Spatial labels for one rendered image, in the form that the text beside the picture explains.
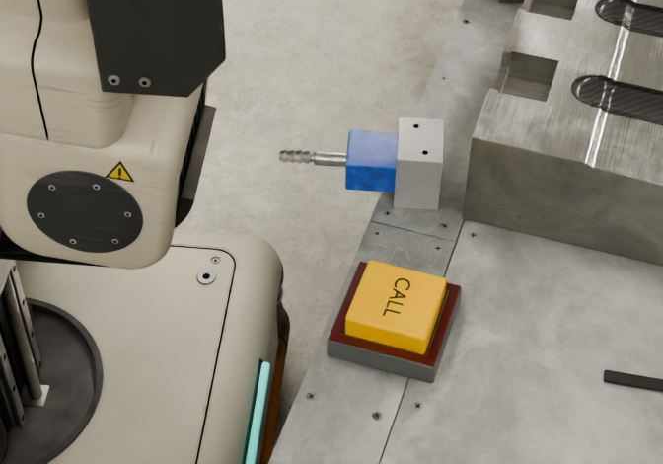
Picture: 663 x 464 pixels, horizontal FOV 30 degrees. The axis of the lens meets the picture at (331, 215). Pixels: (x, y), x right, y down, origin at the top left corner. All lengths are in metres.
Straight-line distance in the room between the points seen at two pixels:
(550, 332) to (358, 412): 0.16
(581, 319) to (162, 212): 0.38
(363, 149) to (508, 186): 0.12
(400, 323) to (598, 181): 0.19
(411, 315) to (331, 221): 1.22
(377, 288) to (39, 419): 0.73
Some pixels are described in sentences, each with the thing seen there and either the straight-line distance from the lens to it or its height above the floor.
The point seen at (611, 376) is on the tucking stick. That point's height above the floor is 0.80.
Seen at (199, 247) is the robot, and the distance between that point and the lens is 1.68.
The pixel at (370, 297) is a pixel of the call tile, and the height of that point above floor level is 0.84.
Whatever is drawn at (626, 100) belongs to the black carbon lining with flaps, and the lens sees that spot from 1.00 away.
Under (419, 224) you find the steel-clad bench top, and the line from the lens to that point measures 0.99.
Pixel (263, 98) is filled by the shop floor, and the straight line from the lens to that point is 2.32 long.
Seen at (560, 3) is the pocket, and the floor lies 0.87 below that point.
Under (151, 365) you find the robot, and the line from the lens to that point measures 1.56.
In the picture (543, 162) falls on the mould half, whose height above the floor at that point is 0.88.
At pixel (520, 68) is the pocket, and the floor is 0.87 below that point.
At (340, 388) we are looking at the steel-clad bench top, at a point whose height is 0.80.
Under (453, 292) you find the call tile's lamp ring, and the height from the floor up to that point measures 0.82.
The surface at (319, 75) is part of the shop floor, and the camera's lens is 2.37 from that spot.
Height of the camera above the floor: 1.52
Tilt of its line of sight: 46 degrees down
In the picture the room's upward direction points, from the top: 1 degrees clockwise
